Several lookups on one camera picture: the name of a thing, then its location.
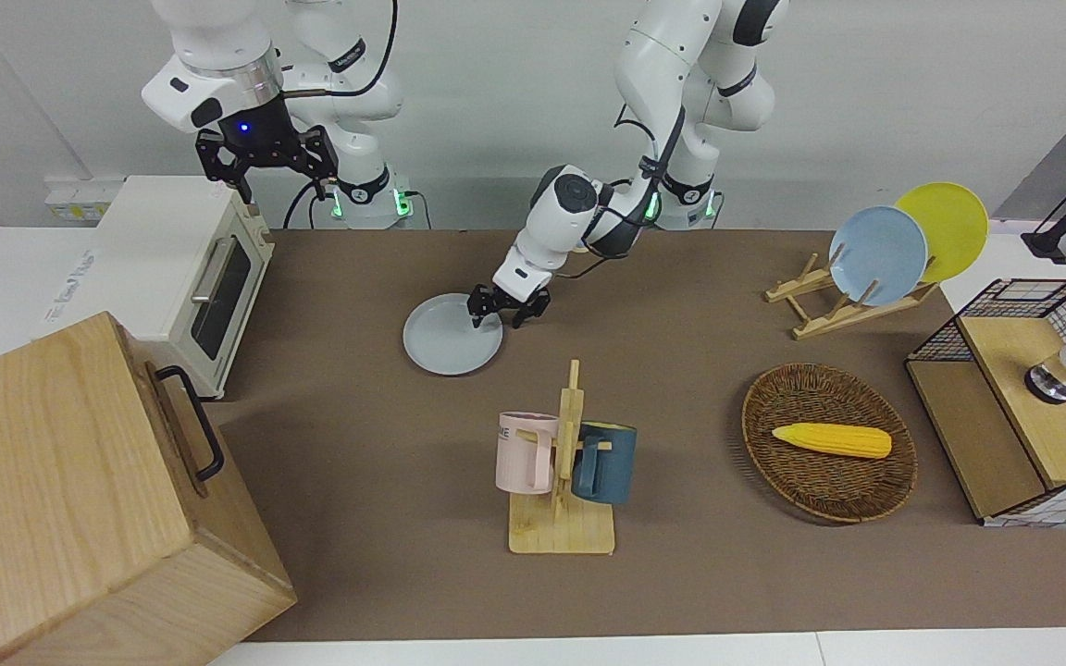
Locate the yellow corn cob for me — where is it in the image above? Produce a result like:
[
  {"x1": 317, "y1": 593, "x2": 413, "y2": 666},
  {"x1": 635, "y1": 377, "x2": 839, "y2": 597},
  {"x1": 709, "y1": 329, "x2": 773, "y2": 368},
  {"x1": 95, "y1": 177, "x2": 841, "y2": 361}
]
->
[{"x1": 771, "y1": 423, "x2": 893, "y2": 460}]

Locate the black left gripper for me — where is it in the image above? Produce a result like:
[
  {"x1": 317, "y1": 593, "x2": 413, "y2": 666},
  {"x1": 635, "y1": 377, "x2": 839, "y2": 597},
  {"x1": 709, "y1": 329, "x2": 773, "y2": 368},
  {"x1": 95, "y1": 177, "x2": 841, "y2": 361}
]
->
[{"x1": 467, "y1": 281, "x2": 553, "y2": 331}]

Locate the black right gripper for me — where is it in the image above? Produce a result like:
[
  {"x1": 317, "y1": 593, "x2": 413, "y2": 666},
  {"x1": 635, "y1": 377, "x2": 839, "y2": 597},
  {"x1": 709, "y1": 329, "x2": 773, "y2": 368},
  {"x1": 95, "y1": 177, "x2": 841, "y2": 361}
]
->
[{"x1": 196, "y1": 111, "x2": 340, "y2": 206}]

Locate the pink mug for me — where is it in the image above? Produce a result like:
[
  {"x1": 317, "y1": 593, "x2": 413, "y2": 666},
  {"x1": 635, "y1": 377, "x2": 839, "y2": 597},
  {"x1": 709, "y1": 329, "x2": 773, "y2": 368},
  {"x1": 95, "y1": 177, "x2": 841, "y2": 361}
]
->
[{"x1": 495, "y1": 412, "x2": 560, "y2": 495}]

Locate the brown table mat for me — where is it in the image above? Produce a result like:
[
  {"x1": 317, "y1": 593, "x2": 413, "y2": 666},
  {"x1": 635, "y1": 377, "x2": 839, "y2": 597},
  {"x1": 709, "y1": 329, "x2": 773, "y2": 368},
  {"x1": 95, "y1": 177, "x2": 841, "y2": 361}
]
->
[{"x1": 209, "y1": 228, "x2": 1066, "y2": 643}]

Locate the dark blue mug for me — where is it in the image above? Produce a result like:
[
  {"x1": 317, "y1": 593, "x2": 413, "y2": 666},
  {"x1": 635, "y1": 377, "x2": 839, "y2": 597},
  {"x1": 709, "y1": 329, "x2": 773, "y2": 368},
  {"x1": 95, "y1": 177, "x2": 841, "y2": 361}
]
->
[{"x1": 571, "y1": 422, "x2": 638, "y2": 506}]

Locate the brown wicker basket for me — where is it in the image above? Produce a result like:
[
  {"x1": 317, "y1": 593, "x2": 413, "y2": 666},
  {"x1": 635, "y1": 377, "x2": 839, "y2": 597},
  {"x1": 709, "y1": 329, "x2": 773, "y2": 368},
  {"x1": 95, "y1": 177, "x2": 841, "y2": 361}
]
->
[{"x1": 741, "y1": 363, "x2": 919, "y2": 525}]

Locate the wire and wood shelf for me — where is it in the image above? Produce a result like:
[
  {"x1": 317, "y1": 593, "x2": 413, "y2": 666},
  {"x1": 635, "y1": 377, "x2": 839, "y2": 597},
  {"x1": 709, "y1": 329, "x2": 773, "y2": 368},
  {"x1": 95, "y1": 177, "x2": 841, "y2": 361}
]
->
[{"x1": 904, "y1": 277, "x2": 1066, "y2": 528}]

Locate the white wall power strip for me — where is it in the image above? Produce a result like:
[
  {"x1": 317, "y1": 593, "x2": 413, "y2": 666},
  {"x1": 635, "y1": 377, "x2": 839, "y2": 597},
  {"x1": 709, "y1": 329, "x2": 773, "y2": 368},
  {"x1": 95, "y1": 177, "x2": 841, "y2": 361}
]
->
[{"x1": 44, "y1": 185, "x2": 122, "y2": 223}]

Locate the light blue plate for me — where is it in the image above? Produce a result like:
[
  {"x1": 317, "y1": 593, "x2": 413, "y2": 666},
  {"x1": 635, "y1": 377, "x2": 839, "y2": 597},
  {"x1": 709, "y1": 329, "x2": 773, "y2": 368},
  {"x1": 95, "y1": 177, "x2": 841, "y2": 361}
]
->
[{"x1": 829, "y1": 205, "x2": 929, "y2": 307}]

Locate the wooden box with black handle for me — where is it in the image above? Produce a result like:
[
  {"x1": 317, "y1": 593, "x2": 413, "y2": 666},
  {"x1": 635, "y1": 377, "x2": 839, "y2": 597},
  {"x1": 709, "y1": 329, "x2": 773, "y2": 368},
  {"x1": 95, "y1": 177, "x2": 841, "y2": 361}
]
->
[{"x1": 0, "y1": 311, "x2": 298, "y2": 666}]

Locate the gray plate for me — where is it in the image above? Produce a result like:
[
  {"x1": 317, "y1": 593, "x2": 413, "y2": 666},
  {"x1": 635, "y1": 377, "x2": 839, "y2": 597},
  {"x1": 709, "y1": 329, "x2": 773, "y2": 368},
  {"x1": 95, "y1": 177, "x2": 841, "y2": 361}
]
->
[{"x1": 403, "y1": 292, "x2": 504, "y2": 376}]

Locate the wooden mug holder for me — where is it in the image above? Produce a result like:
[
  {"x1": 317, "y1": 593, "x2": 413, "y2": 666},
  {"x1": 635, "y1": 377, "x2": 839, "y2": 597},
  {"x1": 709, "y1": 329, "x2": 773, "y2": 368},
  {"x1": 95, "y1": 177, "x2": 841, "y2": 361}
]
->
[{"x1": 507, "y1": 359, "x2": 617, "y2": 556}]

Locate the white toaster oven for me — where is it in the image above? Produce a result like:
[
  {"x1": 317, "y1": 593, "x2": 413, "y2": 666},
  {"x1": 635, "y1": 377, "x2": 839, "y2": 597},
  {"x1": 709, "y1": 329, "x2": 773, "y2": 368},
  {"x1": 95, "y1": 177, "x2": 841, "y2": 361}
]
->
[{"x1": 43, "y1": 175, "x2": 276, "y2": 401}]

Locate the yellow plate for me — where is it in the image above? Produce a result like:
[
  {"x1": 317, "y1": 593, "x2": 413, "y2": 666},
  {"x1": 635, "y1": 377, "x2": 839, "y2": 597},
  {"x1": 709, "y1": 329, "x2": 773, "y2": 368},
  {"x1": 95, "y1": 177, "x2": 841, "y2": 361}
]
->
[{"x1": 894, "y1": 182, "x2": 990, "y2": 284}]

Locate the wooden plate rack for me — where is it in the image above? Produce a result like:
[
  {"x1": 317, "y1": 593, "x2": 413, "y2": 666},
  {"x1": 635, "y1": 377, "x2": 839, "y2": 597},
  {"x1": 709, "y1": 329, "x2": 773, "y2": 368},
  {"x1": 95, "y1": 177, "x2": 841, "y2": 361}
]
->
[{"x1": 764, "y1": 253, "x2": 941, "y2": 340}]

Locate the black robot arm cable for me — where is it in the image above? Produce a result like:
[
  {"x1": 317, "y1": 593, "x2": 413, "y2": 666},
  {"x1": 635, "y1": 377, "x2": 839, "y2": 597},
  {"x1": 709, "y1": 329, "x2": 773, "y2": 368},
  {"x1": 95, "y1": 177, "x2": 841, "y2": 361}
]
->
[{"x1": 283, "y1": 0, "x2": 401, "y2": 98}]

